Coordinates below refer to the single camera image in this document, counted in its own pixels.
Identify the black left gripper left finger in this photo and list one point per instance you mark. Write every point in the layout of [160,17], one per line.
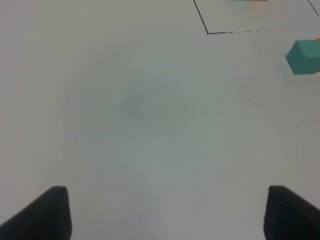
[46,218]

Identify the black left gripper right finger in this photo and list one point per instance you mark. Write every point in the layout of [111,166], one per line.
[289,217]

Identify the teal cube block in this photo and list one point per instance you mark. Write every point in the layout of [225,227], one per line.
[304,57]

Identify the orange cube block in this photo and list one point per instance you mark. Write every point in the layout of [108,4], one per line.
[318,39]

